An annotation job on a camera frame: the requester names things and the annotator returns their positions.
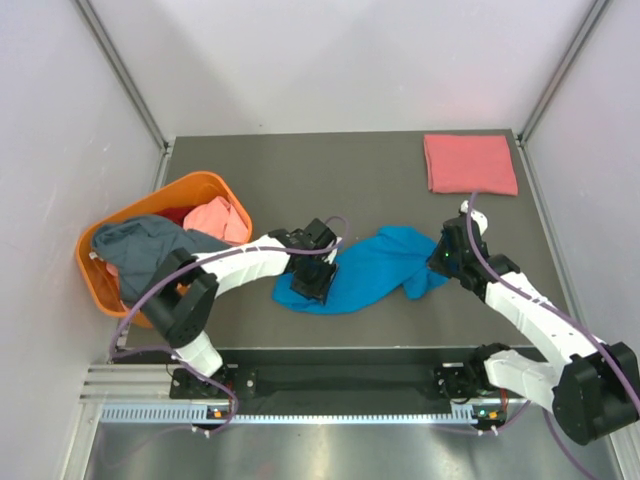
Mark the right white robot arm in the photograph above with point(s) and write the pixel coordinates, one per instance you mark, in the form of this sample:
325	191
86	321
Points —
591	388

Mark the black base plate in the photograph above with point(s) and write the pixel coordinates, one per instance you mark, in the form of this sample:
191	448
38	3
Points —
447	360

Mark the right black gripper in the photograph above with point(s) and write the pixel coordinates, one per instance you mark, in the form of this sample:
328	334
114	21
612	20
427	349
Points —
434	261

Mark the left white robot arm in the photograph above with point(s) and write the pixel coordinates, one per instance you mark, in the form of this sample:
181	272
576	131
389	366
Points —
180	295

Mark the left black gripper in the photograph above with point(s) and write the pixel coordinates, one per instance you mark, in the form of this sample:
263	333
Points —
317	289

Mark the grey t shirt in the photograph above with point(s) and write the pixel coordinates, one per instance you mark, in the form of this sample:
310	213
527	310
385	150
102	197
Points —
138	246

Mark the folded pink t shirt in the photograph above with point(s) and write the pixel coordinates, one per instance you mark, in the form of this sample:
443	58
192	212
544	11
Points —
461	164

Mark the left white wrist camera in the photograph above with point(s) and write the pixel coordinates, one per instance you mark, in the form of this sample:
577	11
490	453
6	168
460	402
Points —
334	248

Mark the aluminium rail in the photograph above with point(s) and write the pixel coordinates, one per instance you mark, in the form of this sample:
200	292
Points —
125	385

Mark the red t shirt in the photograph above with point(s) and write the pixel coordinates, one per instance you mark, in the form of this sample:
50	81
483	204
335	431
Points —
176	214

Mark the orange plastic basket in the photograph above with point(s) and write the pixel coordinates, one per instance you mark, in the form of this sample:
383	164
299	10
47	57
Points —
194	188

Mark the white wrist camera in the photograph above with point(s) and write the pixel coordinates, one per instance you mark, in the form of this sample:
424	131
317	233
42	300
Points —
334	248
477	217

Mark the right aluminium frame post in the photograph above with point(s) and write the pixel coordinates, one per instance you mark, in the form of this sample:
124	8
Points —
586	27

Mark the blue t shirt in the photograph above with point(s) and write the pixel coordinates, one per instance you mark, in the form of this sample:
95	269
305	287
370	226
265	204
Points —
395	257

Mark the light pink t shirt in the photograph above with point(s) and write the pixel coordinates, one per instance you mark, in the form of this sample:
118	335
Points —
219	219

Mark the aluminium frame post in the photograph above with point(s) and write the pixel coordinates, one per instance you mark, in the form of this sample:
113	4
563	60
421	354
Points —
586	27
90	17

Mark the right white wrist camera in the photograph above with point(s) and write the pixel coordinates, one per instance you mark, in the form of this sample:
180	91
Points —
477	217

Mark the left aluminium frame post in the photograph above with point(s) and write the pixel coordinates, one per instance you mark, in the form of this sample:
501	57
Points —
90	17

